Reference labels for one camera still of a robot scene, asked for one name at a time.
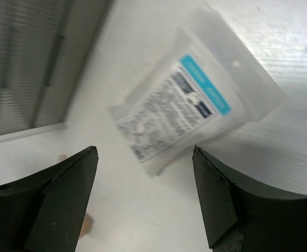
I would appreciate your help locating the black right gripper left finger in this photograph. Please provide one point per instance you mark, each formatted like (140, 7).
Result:
(45, 211)

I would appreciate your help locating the white cotton pad pack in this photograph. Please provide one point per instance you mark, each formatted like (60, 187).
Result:
(208, 83)

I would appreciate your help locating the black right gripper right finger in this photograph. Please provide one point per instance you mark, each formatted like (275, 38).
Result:
(242, 214)

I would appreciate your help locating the beige flat makeup box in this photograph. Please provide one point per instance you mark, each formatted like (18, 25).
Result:
(86, 225)

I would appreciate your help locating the grey aluminium table rail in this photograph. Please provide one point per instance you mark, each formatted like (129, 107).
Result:
(31, 132)

